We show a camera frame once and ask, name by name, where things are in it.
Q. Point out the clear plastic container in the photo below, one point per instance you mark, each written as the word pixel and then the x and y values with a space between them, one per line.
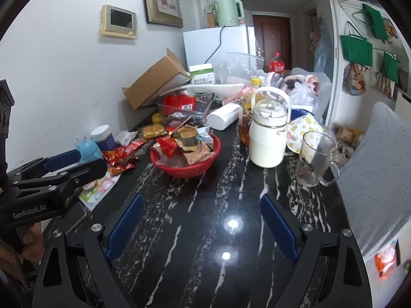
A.
pixel 199 112

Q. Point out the brown door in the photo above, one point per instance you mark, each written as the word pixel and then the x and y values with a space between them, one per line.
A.
pixel 273 35

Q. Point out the clear zip bag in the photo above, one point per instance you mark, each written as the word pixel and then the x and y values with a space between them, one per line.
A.
pixel 240 67

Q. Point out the white-lid dark jar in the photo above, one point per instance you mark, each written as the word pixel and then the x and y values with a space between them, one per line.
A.
pixel 102 136

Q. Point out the orange packet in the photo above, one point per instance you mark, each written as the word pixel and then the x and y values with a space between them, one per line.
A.
pixel 385 261

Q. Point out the pink panda paper cup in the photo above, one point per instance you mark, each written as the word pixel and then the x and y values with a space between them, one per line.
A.
pixel 232 100

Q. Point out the red plastic basket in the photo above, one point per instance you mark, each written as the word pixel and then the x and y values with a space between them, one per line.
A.
pixel 189 170

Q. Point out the yellow dried flower bag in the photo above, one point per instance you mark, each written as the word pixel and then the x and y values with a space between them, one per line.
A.
pixel 154 132

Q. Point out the white toilet paper roll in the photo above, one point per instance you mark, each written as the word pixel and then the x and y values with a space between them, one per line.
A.
pixel 223 117

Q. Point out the dark red sachet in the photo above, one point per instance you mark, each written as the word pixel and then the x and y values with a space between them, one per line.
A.
pixel 126 163

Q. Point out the pastel candy packet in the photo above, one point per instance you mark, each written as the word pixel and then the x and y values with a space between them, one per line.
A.
pixel 96 192

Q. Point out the red cola bottle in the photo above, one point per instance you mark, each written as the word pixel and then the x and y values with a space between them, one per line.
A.
pixel 276 64

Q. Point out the white fridge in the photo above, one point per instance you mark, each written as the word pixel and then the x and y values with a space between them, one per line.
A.
pixel 205 45

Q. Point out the small cardboard boxes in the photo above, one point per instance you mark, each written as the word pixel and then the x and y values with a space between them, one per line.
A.
pixel 348 138

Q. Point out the clear glass mug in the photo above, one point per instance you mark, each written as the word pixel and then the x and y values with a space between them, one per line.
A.
pixel 316 160

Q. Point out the yellow smiley cloth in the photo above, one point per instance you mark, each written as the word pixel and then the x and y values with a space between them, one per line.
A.
pixel 305 126

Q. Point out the framed picture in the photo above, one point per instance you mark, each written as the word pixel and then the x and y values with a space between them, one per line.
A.
pixel 162 0

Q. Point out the cream wall intercom panel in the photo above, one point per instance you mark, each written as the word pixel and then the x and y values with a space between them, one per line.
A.
pixel 118 19

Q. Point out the hanging bluish plastic bag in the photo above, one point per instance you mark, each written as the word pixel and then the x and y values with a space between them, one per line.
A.
pixel 322 48

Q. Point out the black phone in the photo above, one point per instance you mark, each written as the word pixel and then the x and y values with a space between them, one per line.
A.
pixel 72 218

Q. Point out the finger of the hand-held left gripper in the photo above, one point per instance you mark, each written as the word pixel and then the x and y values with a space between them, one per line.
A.
pixel 86 171
pixel 64 160

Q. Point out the red barcode snack bag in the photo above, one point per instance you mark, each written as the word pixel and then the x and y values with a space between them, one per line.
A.
pixel 178 102

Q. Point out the pink white cloth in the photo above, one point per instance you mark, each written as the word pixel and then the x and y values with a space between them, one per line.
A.
pixel 301 80

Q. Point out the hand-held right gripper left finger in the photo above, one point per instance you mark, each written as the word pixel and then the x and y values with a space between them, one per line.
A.
pixel 125 224

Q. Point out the red foil snack packet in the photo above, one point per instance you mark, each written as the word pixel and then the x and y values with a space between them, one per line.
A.
pixel 167 147

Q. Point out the person's left hand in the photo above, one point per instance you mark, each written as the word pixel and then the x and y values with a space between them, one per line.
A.
pixel 29 243

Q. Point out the light blue toy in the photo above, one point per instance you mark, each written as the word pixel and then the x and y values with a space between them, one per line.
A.
pixel 88 150

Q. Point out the white foam sheet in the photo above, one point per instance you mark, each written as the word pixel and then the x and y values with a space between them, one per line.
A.
pixel 221 89

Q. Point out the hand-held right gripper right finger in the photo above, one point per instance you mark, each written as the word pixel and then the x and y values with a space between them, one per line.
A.
pixel 276 227

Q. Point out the patterned hanging bag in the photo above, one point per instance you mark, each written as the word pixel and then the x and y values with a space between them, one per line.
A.
pixel 387 86
pixel 354 81

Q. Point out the red green sachet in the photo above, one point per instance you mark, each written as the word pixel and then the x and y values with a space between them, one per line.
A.
pixel 135 145

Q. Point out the brown kraft snack packet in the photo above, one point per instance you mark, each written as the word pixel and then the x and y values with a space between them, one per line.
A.
pixel 194 154

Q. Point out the green white carton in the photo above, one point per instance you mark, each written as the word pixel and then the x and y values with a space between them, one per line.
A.
pixel 202 75

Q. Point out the green electric kettle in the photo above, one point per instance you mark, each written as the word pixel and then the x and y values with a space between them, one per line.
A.
pixel 226 11

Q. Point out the crumpled clear plastic bag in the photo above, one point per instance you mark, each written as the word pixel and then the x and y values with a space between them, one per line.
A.
pixel 301 94

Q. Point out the red yellow snack packet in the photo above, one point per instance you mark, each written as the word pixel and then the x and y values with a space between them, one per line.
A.
pixel 113 155

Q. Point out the yellow-cap tea bottle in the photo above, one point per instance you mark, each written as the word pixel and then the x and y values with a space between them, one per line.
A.
pixel 244 125

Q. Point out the yellow lemon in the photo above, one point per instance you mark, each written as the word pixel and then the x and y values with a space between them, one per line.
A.
pixel 156 118

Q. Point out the large green tote bag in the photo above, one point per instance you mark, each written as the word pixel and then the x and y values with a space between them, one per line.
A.
pixel 356 49

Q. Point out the brown cardboard box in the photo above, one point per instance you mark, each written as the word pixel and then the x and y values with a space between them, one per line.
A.
pixel 151 83

